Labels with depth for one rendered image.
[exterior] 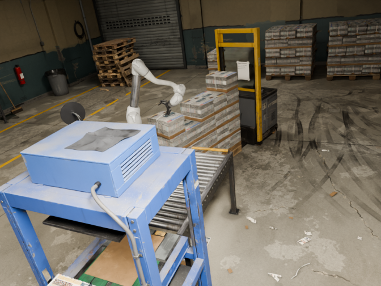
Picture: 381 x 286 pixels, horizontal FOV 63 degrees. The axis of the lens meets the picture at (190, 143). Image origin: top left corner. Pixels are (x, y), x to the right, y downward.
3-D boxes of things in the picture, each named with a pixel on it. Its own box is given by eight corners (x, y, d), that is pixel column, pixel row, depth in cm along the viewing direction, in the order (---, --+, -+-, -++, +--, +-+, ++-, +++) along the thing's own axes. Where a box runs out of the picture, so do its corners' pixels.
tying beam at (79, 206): (80, 150, 235) (76, 138, 230) (196, 162, 197) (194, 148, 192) (0, 204, 180) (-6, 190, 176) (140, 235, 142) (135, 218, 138)
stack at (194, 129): (161, 186, 443) (151, 133, 407) (212, 152, 516) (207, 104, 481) (181, 195, 418) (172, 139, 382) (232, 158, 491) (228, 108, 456)
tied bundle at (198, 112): (181, 118, 442) (178, 102, 432) (194, 111, 461) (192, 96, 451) (202, 122, 419) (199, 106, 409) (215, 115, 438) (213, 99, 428)
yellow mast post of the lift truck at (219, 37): (223, 133, 558) (214, 29, 482) (225, 131, 563) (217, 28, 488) (227, 134, 552) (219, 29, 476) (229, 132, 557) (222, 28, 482)
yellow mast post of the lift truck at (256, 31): (254, 141, 515) (250, 28, 440) (257, 138, 521) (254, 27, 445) (259, 142, 509) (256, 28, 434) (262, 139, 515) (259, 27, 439)
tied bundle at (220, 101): (195, 111, 462) (193, 96, 452) (207, 105, 480) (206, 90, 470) (215, 115, 437) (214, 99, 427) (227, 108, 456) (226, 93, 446)
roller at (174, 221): (138, 214, 270) (136, 210, 268) (187, 224, 251) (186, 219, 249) (134, 218, 266) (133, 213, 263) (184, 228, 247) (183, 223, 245)
